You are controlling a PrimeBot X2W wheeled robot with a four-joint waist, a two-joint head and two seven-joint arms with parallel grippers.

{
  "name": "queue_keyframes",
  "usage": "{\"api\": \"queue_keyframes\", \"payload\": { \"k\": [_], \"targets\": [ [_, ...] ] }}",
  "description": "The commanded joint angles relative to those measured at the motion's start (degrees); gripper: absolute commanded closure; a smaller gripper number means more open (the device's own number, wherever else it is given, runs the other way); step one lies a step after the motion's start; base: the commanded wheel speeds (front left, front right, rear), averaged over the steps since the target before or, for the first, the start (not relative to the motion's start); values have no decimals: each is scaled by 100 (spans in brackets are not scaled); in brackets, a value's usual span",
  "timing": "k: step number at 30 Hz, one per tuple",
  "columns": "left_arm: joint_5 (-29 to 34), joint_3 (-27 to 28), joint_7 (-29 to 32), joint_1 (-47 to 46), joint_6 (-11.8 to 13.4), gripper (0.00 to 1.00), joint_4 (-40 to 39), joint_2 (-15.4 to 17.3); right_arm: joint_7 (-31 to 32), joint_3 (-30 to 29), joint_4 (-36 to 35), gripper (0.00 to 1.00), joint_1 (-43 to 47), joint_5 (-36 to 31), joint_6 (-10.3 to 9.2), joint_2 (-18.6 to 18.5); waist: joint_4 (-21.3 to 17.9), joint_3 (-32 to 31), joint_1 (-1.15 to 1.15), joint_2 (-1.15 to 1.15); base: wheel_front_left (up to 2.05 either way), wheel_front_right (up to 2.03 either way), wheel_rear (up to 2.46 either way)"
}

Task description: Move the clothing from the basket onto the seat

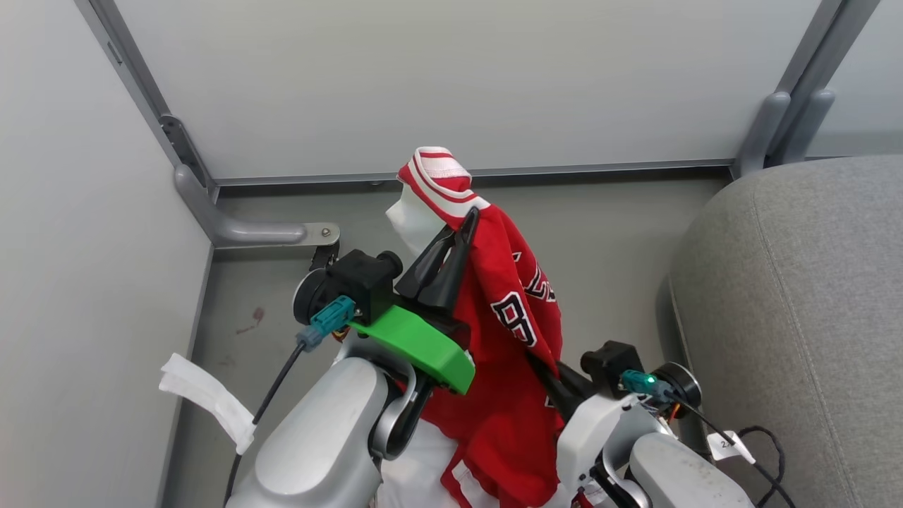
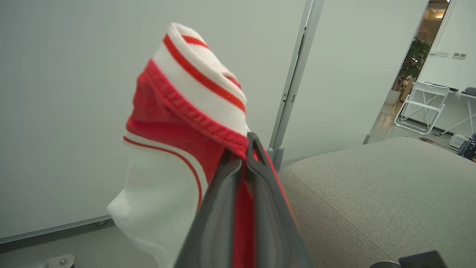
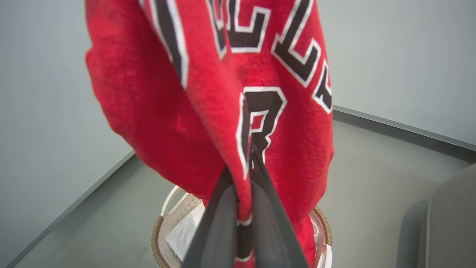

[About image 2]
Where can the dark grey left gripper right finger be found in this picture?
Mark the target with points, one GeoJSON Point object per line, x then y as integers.
{"type": "Point", "coordinates": [271, 223]}

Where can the grey fabric sofa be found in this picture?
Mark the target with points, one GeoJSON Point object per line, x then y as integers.
{"type": "Point", "coordinates": [372, 193]}

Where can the white device on floor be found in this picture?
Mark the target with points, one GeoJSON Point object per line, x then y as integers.
{"type": "Point", "coordinates": [458, 141]}

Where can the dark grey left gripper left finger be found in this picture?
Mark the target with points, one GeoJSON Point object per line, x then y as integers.
{"type": "Point", "coordinates": [215, 216]}

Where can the grey item on table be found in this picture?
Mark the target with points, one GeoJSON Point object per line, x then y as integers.
{"type": "Point", "coordinates": [471, 91]}

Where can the red and white striped garment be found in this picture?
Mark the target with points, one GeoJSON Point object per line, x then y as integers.
{"type": "Point", "coordinates": [178, 93]}

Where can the white folding chair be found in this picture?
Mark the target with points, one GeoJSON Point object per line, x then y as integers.
{"type": "Point", "coordinates": [424, 108]}

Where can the small caster under partition rail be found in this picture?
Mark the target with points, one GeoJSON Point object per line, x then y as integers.
{"type": "Point", "coordinates": [101, 222]}

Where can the white plant pot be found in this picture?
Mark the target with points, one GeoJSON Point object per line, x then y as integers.
{"type": "Point", "coordinates": [393, 97]}

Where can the grey double partition post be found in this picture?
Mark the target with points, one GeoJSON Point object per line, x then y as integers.
{"type": "Point", "coordinates": [293, 85]}

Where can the grey partition foot with bolt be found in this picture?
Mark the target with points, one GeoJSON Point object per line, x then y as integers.
{"type": "Point", "coordinates": [55, 261]}

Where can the white table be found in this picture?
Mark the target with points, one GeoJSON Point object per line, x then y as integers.
{"type": "Point", "coordinates": [466, 98]}

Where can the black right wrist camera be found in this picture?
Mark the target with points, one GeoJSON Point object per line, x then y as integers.
{"type": "Point", "coordinates": [424, 260]}

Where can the green potted plant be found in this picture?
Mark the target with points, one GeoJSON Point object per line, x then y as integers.
{"type": "Point", "coordinates": [416, 59]}

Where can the grey partition bottom rail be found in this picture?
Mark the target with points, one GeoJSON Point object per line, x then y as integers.
{"type": "Point", "coordinates": [52, 229]}

